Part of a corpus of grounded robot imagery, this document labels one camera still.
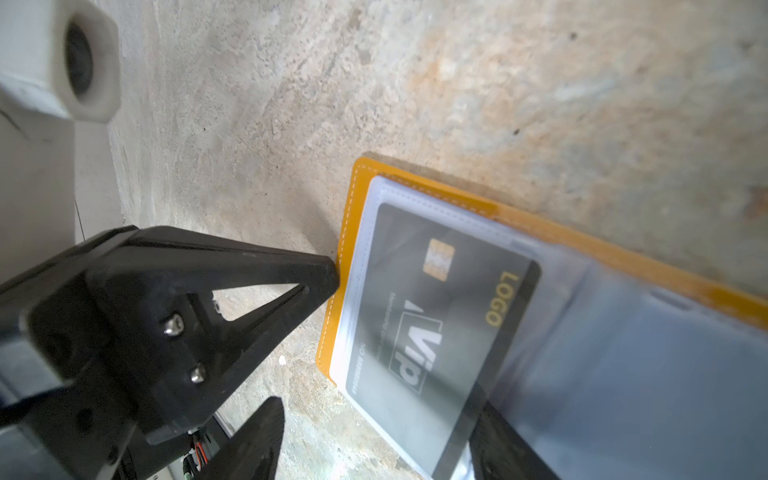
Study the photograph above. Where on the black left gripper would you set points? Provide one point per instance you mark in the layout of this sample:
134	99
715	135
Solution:
155	326

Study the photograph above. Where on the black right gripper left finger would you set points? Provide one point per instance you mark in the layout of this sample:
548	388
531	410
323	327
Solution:
253	452

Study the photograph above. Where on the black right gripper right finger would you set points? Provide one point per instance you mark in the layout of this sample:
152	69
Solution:
500	453

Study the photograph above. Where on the yellow leather card holder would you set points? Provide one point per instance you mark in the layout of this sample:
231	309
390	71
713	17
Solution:
621	367

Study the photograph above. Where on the black VIP card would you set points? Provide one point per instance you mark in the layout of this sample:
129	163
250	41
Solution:
438	311

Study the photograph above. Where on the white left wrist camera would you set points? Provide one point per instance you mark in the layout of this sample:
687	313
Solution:
60	65

